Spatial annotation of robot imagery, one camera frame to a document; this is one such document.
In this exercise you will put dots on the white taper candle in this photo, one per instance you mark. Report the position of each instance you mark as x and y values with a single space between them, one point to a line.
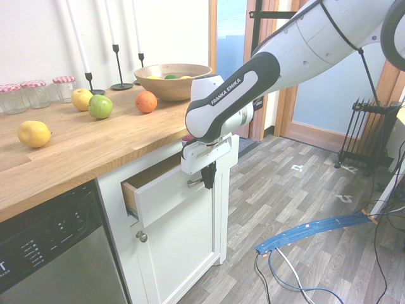
136 28
111 25
79 41

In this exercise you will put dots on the medium black candle holder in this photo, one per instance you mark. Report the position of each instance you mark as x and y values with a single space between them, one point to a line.
141 58

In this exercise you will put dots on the silver round cabinet knob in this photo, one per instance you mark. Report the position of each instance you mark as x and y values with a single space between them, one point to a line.
141 236

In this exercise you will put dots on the red white wrist camera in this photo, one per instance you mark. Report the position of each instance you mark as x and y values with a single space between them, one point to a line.
186 143

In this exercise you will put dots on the stainless steel black dishwasher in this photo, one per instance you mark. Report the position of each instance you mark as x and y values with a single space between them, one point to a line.
57 253

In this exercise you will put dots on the tall black candle holder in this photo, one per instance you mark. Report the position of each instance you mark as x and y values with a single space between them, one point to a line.
121 86

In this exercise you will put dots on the green apple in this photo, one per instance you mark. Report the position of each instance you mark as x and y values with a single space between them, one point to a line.
100 107

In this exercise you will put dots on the white kitchen cabinet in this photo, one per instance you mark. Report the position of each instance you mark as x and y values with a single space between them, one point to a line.
177 253

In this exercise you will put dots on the wooden door blue glass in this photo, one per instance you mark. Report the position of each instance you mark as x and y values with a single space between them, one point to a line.
228 47

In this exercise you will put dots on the black metal rack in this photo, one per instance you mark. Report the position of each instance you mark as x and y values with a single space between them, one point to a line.
370 136

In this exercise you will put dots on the wooden drawer white front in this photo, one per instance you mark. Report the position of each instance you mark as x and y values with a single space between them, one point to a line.
164 202

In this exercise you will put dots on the white floor tape mark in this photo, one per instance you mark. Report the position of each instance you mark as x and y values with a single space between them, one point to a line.
345 198
351 168
296 168

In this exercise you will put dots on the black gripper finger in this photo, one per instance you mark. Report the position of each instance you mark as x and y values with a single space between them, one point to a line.
214 169
208 177

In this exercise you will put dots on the green lime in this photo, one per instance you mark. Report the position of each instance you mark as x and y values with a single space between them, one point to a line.
170 76

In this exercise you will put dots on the large wooden bowl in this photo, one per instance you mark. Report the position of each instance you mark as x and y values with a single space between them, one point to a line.
167 88

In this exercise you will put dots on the yellow lemon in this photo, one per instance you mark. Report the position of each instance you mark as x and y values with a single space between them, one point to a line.
154 77

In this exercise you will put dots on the glass jar red checkered lid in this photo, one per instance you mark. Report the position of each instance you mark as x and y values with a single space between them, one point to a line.
36 94
12 99
64 90

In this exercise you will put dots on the short black candle holder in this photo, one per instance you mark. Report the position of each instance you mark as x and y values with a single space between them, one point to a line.
89 79

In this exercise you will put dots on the yellow quince fruit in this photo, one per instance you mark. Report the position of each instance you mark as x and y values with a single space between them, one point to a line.
33 134

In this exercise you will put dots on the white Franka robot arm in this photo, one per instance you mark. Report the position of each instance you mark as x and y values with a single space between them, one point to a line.
300 47

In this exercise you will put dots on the black clamp camera stand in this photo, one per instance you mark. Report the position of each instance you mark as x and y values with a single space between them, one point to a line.
257 31

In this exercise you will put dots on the grey metal table leg base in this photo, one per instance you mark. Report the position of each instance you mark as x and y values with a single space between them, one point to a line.
193 182

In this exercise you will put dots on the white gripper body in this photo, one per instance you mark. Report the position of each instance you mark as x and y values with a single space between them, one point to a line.
196 158

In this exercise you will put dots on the orange fruit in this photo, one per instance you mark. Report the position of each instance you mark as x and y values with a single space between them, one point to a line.
146 102

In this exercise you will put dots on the metal drawer slide rail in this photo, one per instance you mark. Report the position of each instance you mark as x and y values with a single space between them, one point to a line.
133 215

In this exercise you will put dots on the dark grey doormat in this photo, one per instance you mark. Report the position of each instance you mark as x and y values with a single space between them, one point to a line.
248 145

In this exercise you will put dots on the yellow apple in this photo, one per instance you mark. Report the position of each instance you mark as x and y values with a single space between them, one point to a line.
80 99

